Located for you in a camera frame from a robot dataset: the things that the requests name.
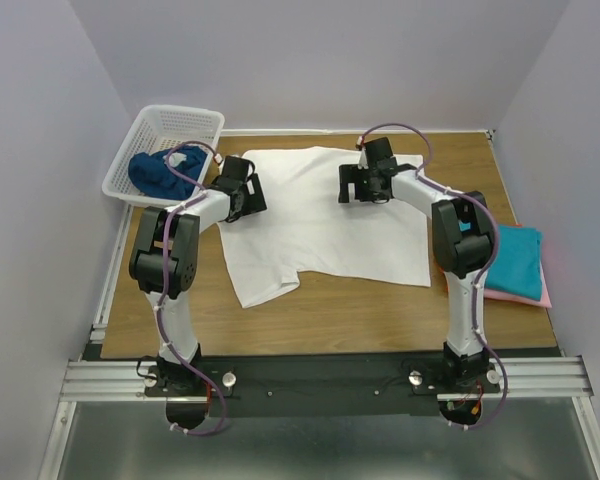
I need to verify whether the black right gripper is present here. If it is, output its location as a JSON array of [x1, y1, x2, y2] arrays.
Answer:
[[337, 165, 388, 204]]

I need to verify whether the white t shirt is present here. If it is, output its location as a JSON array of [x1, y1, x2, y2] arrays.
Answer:
[[219, 146, 431, 308]]

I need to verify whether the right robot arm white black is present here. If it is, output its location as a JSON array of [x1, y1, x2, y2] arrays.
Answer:
[[338, 137, 499, 392]]

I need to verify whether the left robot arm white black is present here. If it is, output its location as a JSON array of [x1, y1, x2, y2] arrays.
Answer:
[[129, 156, 267, 395]]

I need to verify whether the white skirting strip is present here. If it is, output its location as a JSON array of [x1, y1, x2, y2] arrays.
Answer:
[[221, 128, 488, 138]]

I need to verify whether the dark blue t shirt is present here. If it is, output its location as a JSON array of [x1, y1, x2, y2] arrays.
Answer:
[[128, 146, 207, 201]]

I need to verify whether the orange folded t shirt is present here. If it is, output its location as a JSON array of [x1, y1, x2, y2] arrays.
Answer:
[[438, 269, 449, 294]]

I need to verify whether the pink folded t shirt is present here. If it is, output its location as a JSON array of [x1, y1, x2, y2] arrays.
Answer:
[[482, 239, 553, 310]]

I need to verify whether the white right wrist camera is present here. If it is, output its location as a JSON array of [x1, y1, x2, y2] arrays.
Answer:
[[355, 135, 368, 169]]

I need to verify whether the aluminium side rail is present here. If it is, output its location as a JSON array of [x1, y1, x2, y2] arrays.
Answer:
[[89, 205, 133, 344]]

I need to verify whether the aluminium extrusion rail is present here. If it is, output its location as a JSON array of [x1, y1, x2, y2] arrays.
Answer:
[[60, 361, 151, 402]]

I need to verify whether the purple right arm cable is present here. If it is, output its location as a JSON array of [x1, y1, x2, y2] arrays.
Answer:
[[354, 122, 510, 431]]

